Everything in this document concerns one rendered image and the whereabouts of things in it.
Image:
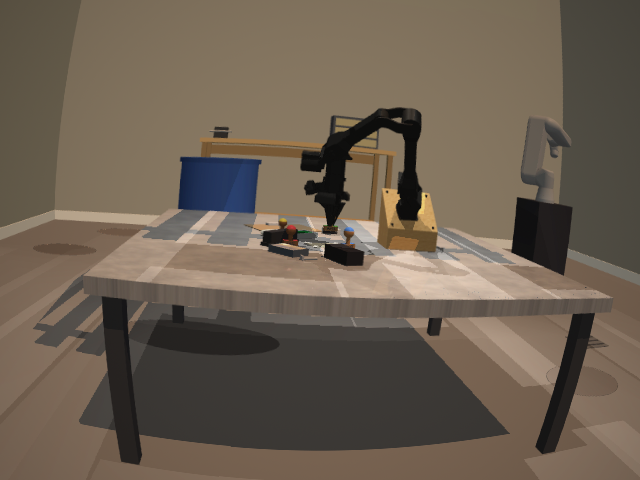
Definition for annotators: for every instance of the brown rubber stamp with red ends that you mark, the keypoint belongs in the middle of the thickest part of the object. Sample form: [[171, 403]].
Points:
[[290, 230]]

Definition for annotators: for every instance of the rubber stamp with blue handle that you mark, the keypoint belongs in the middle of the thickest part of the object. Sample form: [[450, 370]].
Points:
[[349, 232]]

